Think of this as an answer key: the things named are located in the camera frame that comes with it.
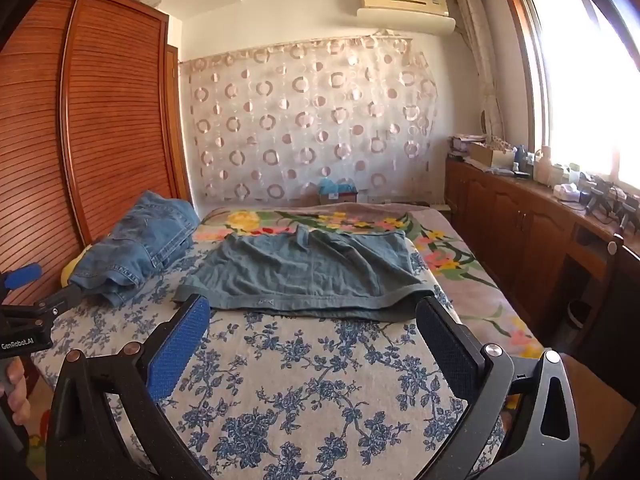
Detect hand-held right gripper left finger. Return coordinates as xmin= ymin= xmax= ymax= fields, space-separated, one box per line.
xmin=47 ymin=294 xmax=212 ymax=480

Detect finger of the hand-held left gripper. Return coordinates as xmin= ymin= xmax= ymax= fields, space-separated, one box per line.
xmin=35 ymin=284 xmax=84 ymax=317
xmin=5 ymin=262 xmax=42 ymax=291

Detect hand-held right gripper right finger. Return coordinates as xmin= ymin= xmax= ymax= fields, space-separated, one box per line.
xmin=415 ymin=296 xmax=582 ymax=480

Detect grey-blue pants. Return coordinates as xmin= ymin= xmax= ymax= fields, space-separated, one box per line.
xmin=172 ymin=225 xmax=436 ymax=323

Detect person's left hand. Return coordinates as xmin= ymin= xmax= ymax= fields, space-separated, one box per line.
xmin=0 ymin=357 xmax=29 ymax=427

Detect yellow plush toy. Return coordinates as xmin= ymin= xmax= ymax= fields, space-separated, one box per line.
xmin=60 ymin=247 xmax=85 ymax=287

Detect blue denim jeans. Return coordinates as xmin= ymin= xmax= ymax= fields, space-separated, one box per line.
xmin=67 ymin=191 xmax=201 ymax=307

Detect white waste bin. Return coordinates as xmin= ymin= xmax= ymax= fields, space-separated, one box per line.
xmin=567 ymin=300 xmax=594 ymax=332

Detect wooden side cabinet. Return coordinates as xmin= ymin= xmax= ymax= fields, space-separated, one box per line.
xmin=444 ymin=157 xmax=640 ymax=356

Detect cardboard box with blue cloth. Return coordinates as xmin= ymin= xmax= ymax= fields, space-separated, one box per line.
xmin=318 ymin=178 xmax=359 ymax=206

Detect wooden slatted wardrobe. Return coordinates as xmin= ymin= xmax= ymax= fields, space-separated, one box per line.
xmin=0 ymin=0 xmax=193 ymax=306

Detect white bottle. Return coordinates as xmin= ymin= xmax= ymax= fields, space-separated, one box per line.
xmin=532 ymin=146 xmax=551 ymax=186

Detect circle-patterned sheer curtain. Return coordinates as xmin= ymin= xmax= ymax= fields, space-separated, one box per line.
xmin=179 ymin=35 xmax=439 ymax=206

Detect white window curtain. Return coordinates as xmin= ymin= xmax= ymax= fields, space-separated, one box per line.
xmin=454 ymin=0 xmax=507 ymax=142

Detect window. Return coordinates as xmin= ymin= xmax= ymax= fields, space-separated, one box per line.
xmin=505 ymin=0 xmax=640 ymax=201

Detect wall air conditioner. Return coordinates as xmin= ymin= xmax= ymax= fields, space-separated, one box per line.
xmin=356 ymin=0 xmax=457 ymax=37

